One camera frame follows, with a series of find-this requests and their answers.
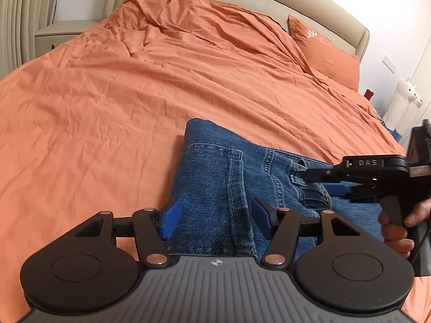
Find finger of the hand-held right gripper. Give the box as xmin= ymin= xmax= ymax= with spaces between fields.
xmin=294 ymin=165 xmax=344 ymax=184
xmin=325 ymin=182 xmax=381 ymax=202

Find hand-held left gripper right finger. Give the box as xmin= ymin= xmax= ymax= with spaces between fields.
xmin=252 ymin=198 xmax=366 ymax=269

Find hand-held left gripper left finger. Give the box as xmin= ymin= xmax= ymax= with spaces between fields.
xmin=72 ymin=198 xmax=184 ymax=269

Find blue denim pants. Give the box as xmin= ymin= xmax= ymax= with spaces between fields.
xmin=166 ymin=118 xmax=384 ymax=259

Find person's right hand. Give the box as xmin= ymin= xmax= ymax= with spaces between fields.
xmin=379 ymin=200 xmax=431 ymax=259

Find white alpaca plush toy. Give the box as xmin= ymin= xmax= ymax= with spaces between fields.
xmin=383 ymin=79 xmax=417 ymax=132
xmin=402 ymin=92 xmax=425 ymax=133

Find orange pillow with white print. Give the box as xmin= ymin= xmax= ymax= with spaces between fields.
xmin=288 ymin=14 xmax=361 ymax=91

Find orange duvet cover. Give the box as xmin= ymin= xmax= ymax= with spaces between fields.
xmin=0 ymin=0 xmax=431 ymax=320

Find beige nightstand with drawer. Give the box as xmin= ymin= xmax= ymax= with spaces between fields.
xmin=34 ymin=19 xmax=100 ymax=55

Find beige pleated curtain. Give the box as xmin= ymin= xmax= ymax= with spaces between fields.
xmin=0 ymin=0 xmax=59 ymax=73

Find white wall switch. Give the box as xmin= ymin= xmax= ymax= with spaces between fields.
xmin=381 ymin=54 xmax=400 ymax=73

